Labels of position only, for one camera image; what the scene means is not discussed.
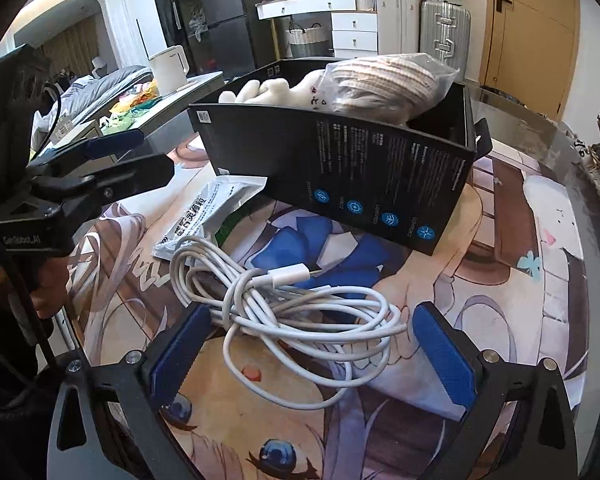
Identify person's left hand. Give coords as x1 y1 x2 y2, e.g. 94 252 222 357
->
0 258 69 318

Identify bagged white rope coil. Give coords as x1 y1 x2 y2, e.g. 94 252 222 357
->
322 52 461 126

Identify white electric kettle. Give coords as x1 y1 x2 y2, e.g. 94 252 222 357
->
148 44 189 96

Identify white foil packet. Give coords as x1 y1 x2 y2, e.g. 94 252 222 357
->
151 174 268 261

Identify black refrigerator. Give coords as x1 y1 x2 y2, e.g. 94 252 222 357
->
202 0 275 78

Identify anime print table mat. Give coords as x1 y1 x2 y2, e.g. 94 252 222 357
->
68 143 588 479

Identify woven laundry basket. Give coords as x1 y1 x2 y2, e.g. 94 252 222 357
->
286 23 332 58

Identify grey bed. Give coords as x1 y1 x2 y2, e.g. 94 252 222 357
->
32 65 152 136

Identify white charging cable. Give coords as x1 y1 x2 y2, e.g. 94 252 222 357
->
168 235 410 412

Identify wooden door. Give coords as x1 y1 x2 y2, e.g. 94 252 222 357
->
480 0 580 120

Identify black cardboard box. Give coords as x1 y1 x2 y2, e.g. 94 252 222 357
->
188 53 492 255

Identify white suitcase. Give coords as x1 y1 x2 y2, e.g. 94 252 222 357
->
376 0 422 55

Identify white desk with drawers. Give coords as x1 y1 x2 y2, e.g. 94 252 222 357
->
256 0 375 61

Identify white plush toy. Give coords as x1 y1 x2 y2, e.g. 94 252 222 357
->
218 70 332 110

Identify colourful bags on cabinet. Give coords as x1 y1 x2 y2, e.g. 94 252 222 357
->
99 79 161 136

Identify grey side cabinet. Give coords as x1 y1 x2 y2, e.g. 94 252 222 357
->
44 72 225 152

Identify silver suitcase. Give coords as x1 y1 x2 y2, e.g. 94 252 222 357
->
419 0 471 81

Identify black glass wardrobe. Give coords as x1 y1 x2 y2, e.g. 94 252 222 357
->
155 0 201 76

